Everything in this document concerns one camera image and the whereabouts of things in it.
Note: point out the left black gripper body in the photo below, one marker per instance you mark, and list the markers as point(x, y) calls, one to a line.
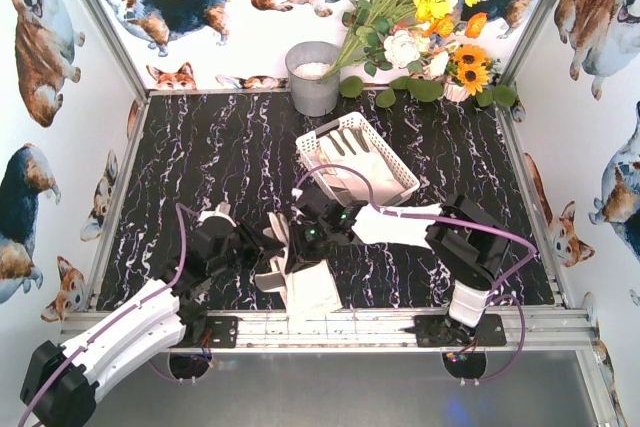
point(254, 248)

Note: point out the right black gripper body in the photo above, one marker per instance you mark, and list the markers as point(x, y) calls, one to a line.
point(304, 245)

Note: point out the white green glove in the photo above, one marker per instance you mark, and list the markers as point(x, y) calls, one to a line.
point(348, 148)

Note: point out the white grey cuff glove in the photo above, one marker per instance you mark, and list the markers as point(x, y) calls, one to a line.
point(309, 294)

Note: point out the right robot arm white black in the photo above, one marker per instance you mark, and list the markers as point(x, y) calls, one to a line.
point(467, 240)

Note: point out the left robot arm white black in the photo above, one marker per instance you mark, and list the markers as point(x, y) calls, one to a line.
point(65, 382)

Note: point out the white perforated storage basket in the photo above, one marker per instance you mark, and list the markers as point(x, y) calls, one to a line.
point(308, 148)

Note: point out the grey metal bucket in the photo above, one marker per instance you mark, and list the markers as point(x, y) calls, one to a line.
point(313, 85)

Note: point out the white ribbed sunflower pot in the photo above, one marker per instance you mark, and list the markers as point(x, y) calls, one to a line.
point(454, 92)

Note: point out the artificial flower bouquet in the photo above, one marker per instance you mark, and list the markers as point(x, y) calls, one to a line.
point(431, 41)

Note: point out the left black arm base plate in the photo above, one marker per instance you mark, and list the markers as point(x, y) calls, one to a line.
point(218, 331)

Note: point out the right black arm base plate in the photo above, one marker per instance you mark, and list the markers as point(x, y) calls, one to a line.
point(443, 331)

